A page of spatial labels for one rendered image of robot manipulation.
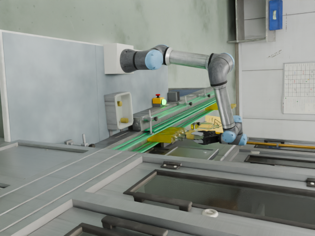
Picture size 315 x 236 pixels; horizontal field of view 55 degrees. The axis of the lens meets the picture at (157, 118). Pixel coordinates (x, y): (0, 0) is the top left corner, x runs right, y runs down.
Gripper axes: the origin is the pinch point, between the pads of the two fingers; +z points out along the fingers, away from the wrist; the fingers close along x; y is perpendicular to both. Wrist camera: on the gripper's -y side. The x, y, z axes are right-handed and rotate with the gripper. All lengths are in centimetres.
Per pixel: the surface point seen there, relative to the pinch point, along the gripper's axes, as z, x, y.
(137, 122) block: 33.0, 11.7, -16.8
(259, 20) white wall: 65, 128, 580
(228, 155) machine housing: -21.3, -14.7, 12.6
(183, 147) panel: 13.3, -12.5, 12.7
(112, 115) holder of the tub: 39, 20, -36
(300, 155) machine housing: -65, -15, 29
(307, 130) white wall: -44, -130, 584
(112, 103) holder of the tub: 37, 28, -36
